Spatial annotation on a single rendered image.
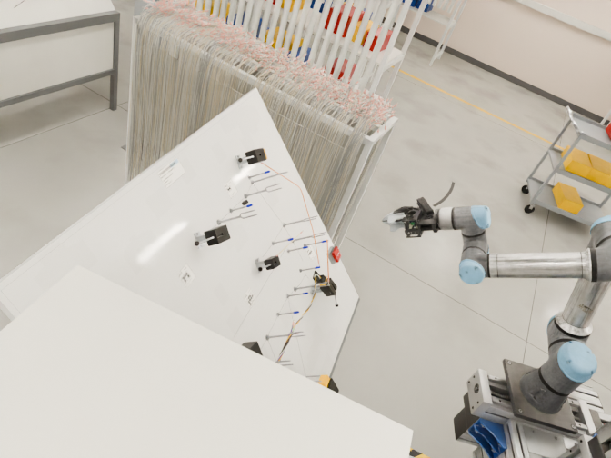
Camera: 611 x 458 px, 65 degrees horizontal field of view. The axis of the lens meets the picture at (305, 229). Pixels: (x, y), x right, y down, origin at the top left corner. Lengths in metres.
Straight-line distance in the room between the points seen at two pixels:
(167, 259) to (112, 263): 0.17
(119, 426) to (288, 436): 0.19
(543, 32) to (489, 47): 0.86
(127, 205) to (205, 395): 0.71
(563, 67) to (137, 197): 8.77
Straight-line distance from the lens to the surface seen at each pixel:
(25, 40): 3.95
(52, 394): 0.62
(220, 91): 2.44
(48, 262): 1.10
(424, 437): 3.05
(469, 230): 1.61
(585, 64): 9.54
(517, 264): 1.53
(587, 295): 1.76
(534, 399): 1.86
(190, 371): 0.63
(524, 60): 9.56
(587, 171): 5.45
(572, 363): 1.76
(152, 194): 1.30
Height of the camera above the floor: 2.39
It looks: 39 degrees down
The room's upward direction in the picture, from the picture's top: 21 degrees clockwise
